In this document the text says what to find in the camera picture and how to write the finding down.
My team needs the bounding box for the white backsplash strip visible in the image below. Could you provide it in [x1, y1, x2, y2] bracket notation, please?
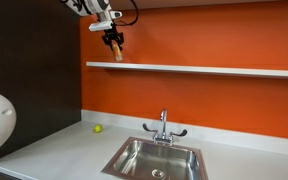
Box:
[80, 109, 288, 159]

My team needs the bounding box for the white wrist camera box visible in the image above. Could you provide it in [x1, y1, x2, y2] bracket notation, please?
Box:
[88, 20, 114, 33]

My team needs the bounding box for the chrome faucet with handles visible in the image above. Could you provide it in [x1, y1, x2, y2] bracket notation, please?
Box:
[142, 108, 188, 145]

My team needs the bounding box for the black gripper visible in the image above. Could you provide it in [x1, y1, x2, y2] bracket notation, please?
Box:
[101, 27, 126, 51]

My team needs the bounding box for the orange soda can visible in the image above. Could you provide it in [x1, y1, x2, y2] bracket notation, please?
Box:
[111, 42, 124, 63]

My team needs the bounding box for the stainless steel sink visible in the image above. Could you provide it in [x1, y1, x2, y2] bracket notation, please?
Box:
[100, 136, 209, 180]

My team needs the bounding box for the thin white wall shelf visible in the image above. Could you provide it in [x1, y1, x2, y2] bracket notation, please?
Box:
[85, 61, 288, 80]

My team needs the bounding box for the green lime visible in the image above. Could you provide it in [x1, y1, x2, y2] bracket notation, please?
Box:
[93, 124, 104, 134]

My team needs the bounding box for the dark wood cabinet panel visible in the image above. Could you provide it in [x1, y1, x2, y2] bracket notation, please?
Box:
[0, 0, 83, 160]

